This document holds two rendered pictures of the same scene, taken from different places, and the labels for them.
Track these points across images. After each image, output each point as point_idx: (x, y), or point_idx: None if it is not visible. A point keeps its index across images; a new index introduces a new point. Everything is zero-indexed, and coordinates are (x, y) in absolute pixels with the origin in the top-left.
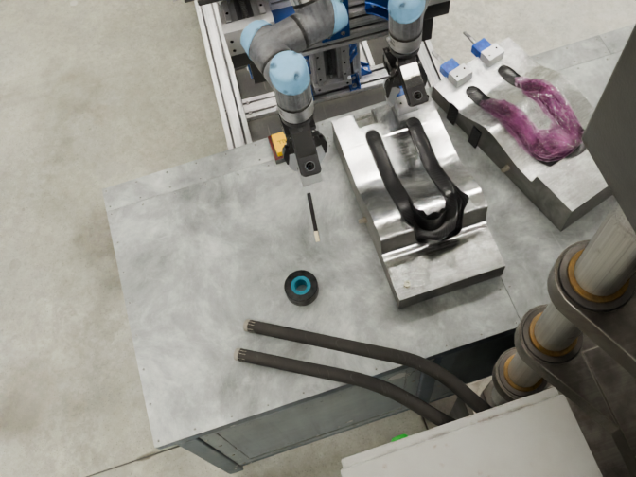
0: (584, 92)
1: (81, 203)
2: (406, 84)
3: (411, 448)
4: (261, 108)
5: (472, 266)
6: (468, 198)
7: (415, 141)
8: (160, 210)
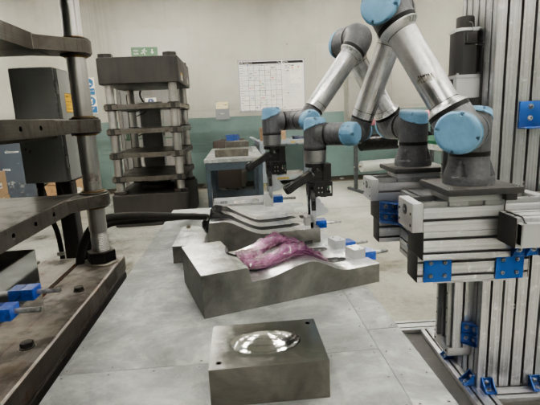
0: (317, 308)
1: None
2: (294, 179)
3: None
4: (431, 335)
5: (182, 239)
6: (215, 213)
7: (280, 226)
8: (284, 208)
